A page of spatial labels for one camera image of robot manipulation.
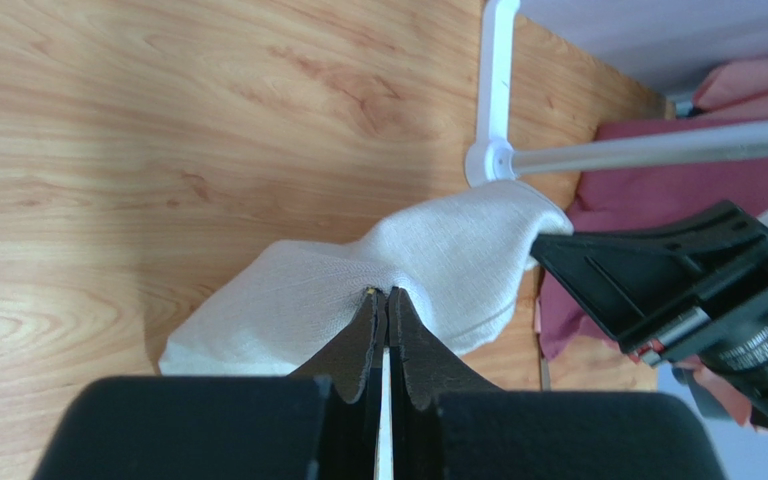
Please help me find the pink shirt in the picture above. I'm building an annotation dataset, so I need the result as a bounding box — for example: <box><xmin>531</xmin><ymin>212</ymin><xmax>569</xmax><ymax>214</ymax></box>
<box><xmin>692</xmin><ymin>58</ymin><xmax>768</xmax><ymax>120</ymax></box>

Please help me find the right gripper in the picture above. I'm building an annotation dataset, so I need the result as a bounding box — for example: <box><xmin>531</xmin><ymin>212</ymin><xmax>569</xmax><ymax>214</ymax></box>
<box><xmin>531</xmin><ymin>201</ymin><xmax>768</xmax><ymax>418</ymax></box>

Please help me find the beige cloth napkin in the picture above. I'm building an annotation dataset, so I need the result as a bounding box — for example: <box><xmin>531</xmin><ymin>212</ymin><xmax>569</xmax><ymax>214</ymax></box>
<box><xmin>157</xmin><ymin>179</ymin><xmax>575</xmax><ymax>378</ymax></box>

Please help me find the left rack pole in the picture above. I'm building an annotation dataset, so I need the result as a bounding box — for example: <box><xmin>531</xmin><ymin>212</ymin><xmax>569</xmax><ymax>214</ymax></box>
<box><xmin>491</xmin><ymin>120</ymin><xmax>768</xmax><ymax>179</ymax></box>

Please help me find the left white rack foot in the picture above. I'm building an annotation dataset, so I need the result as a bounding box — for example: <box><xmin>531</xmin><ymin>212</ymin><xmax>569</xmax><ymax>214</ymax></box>
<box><xmin>464</xmin><ymin>0</ymin><xmax>522</xmax><ymax>187</ymax></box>

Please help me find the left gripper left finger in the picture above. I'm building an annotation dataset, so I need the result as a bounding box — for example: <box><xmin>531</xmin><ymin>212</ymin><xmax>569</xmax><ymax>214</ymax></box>
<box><xmin>35</xmin><ymin>289</ymin><xmax>387</xmax><ymax>479</ymax></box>

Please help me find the maroon tank top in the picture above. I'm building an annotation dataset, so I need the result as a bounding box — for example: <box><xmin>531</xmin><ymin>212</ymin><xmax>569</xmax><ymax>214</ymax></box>
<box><xmin>537</xmin><ymin>100</ymin><xmax>768</xmax><ymax>360</ymax></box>

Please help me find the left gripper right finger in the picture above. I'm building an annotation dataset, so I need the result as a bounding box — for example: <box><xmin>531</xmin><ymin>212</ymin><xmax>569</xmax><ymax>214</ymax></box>
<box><xmin>387</xmin><ymin>288</ymin><xmax>724</xmax><ymax>479</ymax></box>

